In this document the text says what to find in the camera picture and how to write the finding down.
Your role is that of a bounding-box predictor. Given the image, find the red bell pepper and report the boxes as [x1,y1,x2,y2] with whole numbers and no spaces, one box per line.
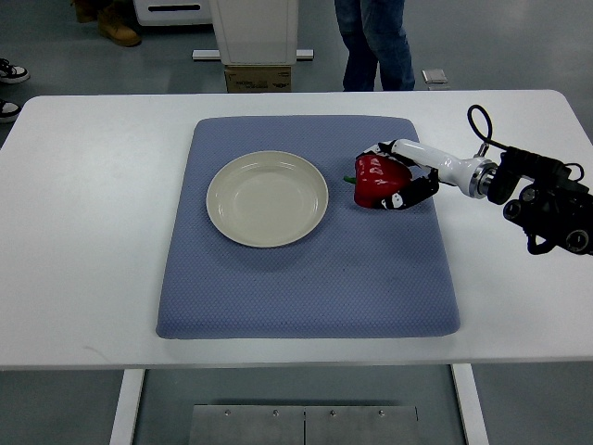
[344,154,412,209]

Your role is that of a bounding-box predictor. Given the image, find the black white sneaker lower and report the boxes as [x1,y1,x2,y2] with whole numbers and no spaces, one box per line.
[0,99,21,124]

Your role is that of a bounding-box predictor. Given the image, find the tan work boots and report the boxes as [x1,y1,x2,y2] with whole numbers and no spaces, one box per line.
[69,0,142,47]

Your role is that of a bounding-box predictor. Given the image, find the white machine base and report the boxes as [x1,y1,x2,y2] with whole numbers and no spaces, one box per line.
[192,0,314,66]

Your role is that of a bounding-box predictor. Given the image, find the black white sneaker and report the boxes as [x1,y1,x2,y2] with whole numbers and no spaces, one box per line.
[0,99,21,124]
[0,58,31,84]

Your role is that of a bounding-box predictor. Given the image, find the cream round plate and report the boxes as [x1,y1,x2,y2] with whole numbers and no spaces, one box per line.
[206,150,329,248]

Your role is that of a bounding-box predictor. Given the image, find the white table leg right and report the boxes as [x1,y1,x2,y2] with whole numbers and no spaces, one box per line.
[450,363,489,445]

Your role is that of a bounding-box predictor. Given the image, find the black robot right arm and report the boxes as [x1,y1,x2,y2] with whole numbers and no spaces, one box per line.
[467,104,592,255]

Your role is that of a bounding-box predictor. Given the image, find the white table leg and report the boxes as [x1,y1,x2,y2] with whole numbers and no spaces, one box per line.
[109,369,145,445]
[450,363,489,445]

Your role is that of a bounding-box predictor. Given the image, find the cardboard box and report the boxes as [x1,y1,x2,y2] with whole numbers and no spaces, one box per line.
[224,65,292,94]

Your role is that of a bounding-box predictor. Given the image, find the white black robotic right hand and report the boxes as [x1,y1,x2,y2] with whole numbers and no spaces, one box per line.
[358,139,497,210]

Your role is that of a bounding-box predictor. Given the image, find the white table leg left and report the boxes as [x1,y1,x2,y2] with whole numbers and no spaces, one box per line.
[109,369,145,445]

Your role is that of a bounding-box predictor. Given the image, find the small grey floor plate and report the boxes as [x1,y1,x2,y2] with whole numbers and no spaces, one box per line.
[422,69,450,91]

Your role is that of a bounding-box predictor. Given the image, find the blue textured mat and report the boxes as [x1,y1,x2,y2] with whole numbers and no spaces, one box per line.
[157,116,461,339]

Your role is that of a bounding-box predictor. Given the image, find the person legs in jeans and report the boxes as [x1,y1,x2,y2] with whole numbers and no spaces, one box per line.
[334,0,415,92]

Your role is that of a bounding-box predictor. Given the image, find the black white sneaker upper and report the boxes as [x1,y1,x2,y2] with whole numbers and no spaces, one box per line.
[0,58,31,84]

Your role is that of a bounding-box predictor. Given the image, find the white cabinet with handle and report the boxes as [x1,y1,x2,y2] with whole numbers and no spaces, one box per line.
[132,0,212,26]

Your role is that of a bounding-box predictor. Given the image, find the metal floor plate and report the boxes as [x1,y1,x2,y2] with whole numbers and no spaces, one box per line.
[189,405,421,444]

